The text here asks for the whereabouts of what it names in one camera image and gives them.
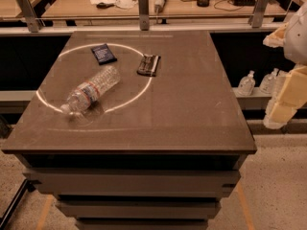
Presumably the grey metal post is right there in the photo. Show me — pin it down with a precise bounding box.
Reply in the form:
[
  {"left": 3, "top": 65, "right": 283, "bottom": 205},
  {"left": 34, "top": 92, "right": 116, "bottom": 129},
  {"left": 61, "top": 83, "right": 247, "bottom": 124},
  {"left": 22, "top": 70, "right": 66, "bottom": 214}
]
[
  {"left": 16, "top": 0, "right": 41, "bottom": 33},
  {"left": 248, "top": 0, "right": 273, "bottom": 28},
  {"left": 138, "top": 0, "right": 150, "bottom": 31}
]

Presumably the grey stacked table base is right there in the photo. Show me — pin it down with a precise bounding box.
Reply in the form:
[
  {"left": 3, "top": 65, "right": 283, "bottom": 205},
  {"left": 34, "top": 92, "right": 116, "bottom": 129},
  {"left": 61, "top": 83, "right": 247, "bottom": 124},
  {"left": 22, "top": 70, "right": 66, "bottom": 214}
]
[{"left": 23, "top": 167, "right": 240, "bottom": 230}]

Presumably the clear sanitizer bottle right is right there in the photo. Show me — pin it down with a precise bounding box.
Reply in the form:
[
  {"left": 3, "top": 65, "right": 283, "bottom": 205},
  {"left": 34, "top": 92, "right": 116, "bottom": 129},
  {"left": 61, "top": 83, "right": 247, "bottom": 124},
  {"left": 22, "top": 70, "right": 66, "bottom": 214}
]
[{"left": 259, "top": 68, "right": 279, "bottom": 94}]

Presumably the grey metal post right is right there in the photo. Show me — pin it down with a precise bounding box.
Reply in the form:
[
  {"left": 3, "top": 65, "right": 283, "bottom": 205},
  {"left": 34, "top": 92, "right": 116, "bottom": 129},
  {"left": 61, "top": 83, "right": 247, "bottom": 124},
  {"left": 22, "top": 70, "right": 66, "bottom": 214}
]
[{"left": 248, "top": 0, "right": 273, "bottom": 28}]

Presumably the dark blue flat packet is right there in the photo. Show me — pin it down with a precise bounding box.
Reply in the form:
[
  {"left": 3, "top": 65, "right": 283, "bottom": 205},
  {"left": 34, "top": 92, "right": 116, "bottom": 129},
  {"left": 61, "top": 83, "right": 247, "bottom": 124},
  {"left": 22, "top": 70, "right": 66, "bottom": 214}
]
[{"left": 91, "top": 44, "right": 117, "bottom": 65}]

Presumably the clear plastic water bottle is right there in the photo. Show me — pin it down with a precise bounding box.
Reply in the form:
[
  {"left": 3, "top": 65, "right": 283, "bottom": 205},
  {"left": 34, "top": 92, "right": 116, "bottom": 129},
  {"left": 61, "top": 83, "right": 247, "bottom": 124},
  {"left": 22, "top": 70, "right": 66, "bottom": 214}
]
[{"left": 60, "top": 65, "right": 121, "bottom": 114}]

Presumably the black rectangular snack bar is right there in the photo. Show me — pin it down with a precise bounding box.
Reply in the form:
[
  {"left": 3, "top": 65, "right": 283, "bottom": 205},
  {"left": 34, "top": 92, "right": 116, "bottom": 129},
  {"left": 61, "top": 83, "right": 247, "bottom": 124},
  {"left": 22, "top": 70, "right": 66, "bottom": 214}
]
[{"left": 137, "top": 54, "right": 160, "bottom": 77}]

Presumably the clear sanitizer bottle left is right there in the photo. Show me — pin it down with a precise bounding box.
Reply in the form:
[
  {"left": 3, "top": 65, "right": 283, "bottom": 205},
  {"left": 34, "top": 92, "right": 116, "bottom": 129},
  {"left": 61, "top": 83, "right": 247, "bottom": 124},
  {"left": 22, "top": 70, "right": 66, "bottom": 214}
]
[{"left": 238, "top": 70, "right": 255, "bottom": 96}]

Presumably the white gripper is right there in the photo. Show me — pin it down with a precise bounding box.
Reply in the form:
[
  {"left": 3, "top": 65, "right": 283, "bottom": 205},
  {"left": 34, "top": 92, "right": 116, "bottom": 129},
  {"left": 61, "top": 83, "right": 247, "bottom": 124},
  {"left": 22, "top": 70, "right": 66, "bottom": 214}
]
[{"left": 263, "top": 2, "right": 307, "bottom": 129}]

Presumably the grey metal post middle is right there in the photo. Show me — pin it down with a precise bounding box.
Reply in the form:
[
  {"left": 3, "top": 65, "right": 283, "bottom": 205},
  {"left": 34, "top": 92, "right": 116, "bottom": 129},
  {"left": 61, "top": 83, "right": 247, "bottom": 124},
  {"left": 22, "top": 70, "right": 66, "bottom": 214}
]
[{"left": 138, "top": 0, "right": 150, "bottom": 31}]

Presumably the black cable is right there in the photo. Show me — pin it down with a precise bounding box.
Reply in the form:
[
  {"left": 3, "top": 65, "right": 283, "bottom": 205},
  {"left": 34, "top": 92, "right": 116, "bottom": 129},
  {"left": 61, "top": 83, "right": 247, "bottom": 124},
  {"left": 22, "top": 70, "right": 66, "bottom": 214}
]
[{"left": 213, "top": 0, "right": 236, "bottom": 12}]

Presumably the grey metal post left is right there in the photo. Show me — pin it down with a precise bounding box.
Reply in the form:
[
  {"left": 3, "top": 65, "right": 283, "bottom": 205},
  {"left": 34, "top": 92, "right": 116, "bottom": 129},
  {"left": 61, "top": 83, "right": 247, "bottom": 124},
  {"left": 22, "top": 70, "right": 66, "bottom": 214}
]
[{"left": 16, "top": 0, "right": 41, "bottom": 33}]

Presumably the white power tool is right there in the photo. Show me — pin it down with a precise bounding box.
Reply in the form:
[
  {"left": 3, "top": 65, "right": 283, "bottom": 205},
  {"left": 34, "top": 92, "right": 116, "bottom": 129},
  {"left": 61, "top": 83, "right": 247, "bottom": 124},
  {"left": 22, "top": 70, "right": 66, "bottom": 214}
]
[{"left": 154, "top": 0, "right": 167, "bottom": 13}]

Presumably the clear sanitizer bottle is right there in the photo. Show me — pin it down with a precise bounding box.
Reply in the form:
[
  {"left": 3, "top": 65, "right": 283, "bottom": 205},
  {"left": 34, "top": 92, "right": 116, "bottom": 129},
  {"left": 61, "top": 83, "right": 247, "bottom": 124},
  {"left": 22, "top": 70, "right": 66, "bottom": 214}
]
[
  {"left": 259, "top": 68, "right": 279, "bottom": 94},
  {"left": 238, "top": 70, "right": 255, "bottom": 96}
]

